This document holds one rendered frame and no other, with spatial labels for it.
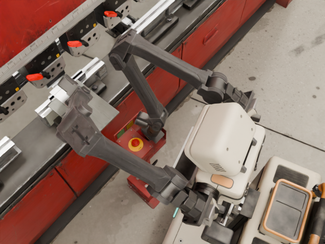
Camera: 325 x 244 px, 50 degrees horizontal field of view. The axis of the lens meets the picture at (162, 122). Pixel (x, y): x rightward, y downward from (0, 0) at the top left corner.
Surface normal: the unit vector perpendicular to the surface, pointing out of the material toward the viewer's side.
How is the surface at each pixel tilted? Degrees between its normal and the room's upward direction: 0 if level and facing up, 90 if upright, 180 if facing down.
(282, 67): 0
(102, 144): 62
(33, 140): 0
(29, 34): 90
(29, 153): 0
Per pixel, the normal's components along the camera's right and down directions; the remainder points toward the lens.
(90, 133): -0.39, -0.24
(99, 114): 0.00, -0.45
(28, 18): 0.77, 0.58
